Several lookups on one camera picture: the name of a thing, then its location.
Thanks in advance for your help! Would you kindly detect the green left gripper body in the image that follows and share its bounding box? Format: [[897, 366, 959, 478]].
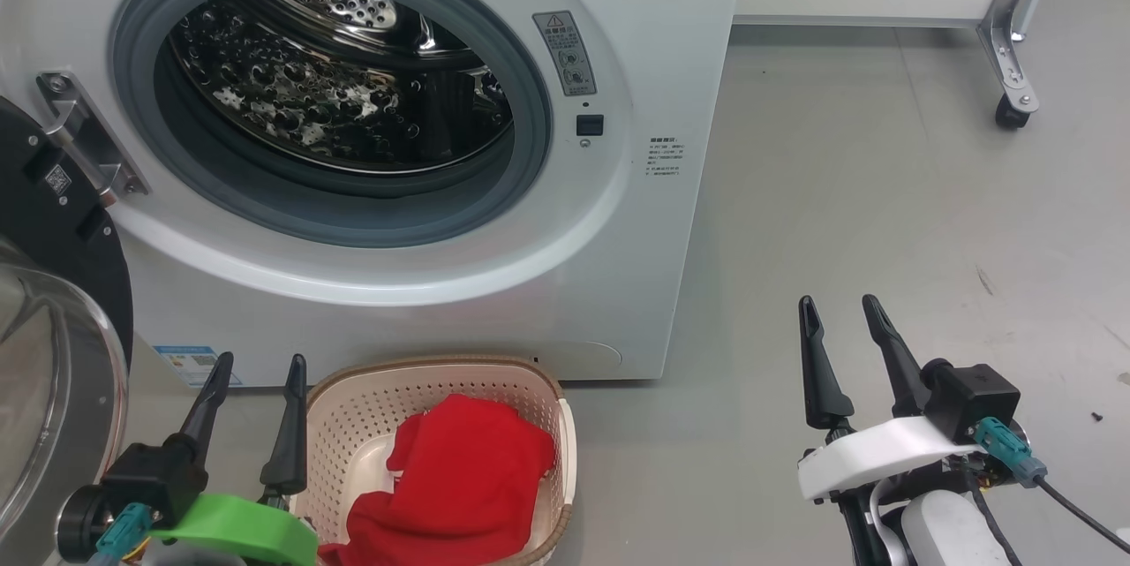
[[148, 492, 320, 566]]

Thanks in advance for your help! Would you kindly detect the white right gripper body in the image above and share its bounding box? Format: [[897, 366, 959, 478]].
[[797, 414, 983, 566]]

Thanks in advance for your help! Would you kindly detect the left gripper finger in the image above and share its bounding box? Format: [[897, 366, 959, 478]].
[[163, 351, 236, 466], [259, 354, 309, 498]]

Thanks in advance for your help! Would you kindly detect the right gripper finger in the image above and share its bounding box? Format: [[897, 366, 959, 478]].
[[862, 294, 927, 419], [798, 295, 857, 445]]

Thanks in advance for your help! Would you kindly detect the plain red garment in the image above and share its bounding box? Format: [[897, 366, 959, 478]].
[[386, 393, 558, 542]]

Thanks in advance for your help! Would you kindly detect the black round washer door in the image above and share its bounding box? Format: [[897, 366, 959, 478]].
[[0, 95, 136, 566]]

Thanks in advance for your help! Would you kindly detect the cream perforated laundry basket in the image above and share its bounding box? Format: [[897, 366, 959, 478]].
[[290, 355, 579, 566]]

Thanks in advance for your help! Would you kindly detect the white front-load washing machine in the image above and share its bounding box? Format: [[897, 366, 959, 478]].
[[0, 0, 750, 389]]

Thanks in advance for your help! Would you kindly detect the blue energy label sticker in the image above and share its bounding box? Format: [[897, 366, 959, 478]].
[[151, 344, 242, 389]]

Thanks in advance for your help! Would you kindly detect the black caster wheel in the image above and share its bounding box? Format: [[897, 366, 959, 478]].
[[994, 94, 1032, 132]]

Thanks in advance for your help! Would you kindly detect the black text sticker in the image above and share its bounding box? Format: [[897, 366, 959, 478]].
[[646, 137, 683, 180]]

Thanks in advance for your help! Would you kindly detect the grey warning sticker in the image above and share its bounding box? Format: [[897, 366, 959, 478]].
[[531, 10, 599, 98]]

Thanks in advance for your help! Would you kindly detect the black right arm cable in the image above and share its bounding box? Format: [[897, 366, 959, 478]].
[[956, 458, 1027, 566]]

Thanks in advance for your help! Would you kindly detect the teal connector black camera cable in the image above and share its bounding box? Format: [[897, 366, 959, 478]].
[[973, 417, 1130, 555]]

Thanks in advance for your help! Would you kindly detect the teal connector left camera cable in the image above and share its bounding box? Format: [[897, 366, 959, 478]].
[[87, 502, 154, 566]]

